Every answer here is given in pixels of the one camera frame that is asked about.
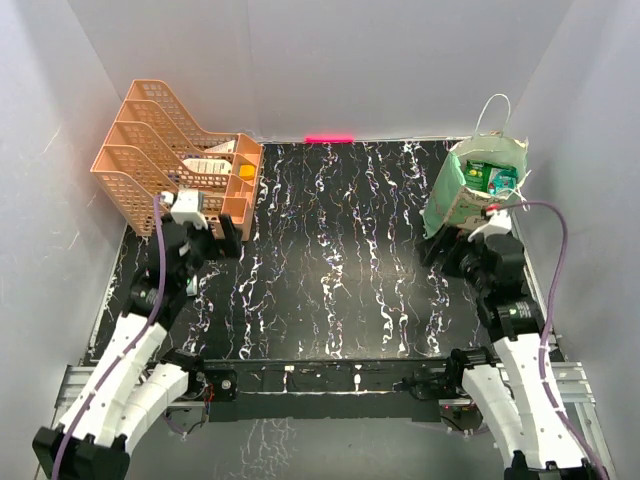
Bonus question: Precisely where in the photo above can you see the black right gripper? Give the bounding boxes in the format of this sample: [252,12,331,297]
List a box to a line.
[416,222,491,293]

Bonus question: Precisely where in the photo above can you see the green paper gift bag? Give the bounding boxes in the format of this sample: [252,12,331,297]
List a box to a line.
[422,126,529,239]

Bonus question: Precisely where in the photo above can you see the green Fox's candy bag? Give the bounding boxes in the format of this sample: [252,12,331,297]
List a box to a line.
[464,160,493,193]

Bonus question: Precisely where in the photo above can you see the teal Fox's candy bag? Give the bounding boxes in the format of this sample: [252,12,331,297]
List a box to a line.
[487,167,518,196]

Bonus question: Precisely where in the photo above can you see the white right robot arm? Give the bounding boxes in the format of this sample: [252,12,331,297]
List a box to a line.
[426,227,608,479]

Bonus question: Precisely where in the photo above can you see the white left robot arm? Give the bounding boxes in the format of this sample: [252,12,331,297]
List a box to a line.
[32,214,242,479]

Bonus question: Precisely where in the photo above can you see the yellow small block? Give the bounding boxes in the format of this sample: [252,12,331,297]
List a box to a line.
[238,164,256,181]

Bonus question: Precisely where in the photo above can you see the white labelled packet in organizer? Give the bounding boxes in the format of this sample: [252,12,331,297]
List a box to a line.
[183,158,232,175]

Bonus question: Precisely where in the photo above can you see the orange plastic file organizer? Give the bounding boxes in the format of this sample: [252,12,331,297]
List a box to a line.
[91,79,264,240]

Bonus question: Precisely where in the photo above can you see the pink tape strip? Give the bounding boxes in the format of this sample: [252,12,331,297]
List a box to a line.
[304,135,354,144]

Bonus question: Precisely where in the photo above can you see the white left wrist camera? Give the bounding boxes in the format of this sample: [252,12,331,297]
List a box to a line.
[160,189,208,230]

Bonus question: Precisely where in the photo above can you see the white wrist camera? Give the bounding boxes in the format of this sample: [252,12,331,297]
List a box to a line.
[467,204,512,243]
[160,189,208,230]

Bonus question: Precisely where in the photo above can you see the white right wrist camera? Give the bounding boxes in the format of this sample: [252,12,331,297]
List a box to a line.
[467,204,512,243]

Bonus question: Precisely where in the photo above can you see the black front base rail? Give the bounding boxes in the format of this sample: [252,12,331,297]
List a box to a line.
[204,359,445,422]

